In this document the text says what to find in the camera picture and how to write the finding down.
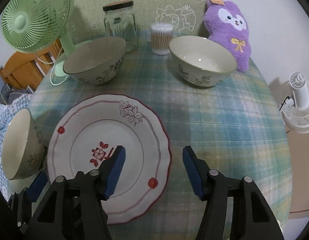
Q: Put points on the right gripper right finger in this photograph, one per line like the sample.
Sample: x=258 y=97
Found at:
x=252 y=217

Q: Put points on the green patterned mat board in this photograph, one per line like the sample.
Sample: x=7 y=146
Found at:
x=86 y=21

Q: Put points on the plaid green tablecloth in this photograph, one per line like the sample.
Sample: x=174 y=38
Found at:
x=234 y=126

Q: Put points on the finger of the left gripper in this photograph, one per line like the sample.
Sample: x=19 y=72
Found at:
x=37 y=186

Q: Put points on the ceramic bowl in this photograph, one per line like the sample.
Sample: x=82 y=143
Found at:
x=22 y=150
x=200 y=61
x=96 y=62

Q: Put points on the green desk fan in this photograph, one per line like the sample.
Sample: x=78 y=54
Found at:
x=32 y=25

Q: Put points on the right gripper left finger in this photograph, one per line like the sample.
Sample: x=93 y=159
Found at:
x=72 y=208

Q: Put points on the white standing fan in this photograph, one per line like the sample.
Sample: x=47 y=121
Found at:
x=295 y=104

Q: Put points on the purple plush bunny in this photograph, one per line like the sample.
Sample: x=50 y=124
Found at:
x=227 y=26

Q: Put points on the cotton swab container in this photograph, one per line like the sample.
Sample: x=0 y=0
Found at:
x=161 y=35

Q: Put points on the glass jar black lid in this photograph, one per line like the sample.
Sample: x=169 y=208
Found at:
x=120 y=21

